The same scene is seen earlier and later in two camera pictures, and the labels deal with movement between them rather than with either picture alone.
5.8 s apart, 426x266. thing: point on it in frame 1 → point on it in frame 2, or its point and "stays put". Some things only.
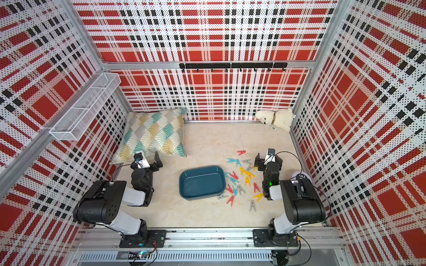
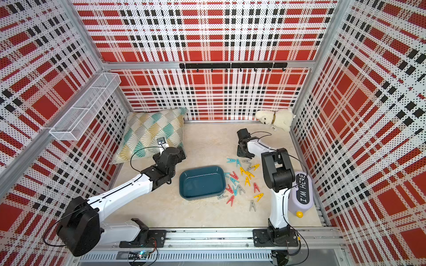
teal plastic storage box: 202,182 stays put
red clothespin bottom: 231,199 stays put
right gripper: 260,161 → 239,153
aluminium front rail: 312,238 stays put
